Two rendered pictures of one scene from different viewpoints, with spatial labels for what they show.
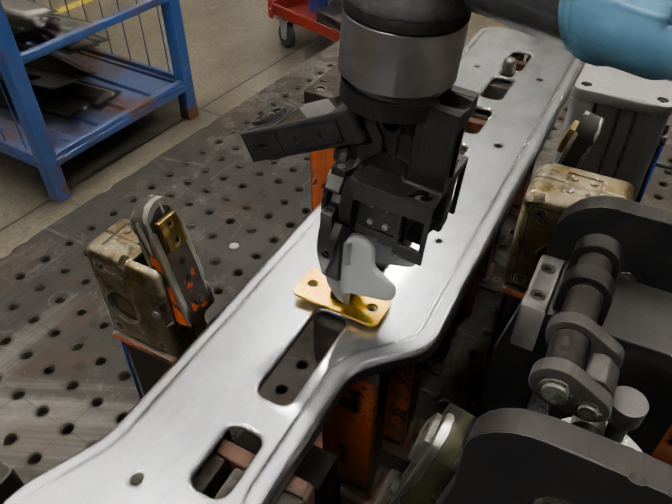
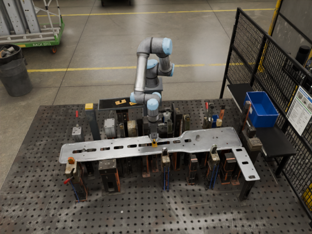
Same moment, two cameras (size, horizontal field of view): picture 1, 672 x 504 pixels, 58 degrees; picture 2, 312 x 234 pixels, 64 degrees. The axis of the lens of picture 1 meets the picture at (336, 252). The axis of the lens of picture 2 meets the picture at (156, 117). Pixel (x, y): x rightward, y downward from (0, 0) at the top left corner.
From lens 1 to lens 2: 1.85 m
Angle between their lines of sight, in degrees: 82
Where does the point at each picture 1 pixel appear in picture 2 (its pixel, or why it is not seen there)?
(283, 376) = (146, 182)
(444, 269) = (142, 138)
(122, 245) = (166, 158)
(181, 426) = (177, 146)
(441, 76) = not seen: hidden behind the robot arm
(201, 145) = not seen: outside the picture
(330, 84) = (111, 165)
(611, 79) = (109, 124)
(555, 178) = (131, 126)
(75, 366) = (166, 212)
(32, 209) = not seen: outside the picture
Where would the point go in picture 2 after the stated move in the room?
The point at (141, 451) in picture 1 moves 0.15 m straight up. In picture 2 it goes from (181, 146) to (182, 133)
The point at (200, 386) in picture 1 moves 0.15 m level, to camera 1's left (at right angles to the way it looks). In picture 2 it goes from (172, 147) to (185, 160)
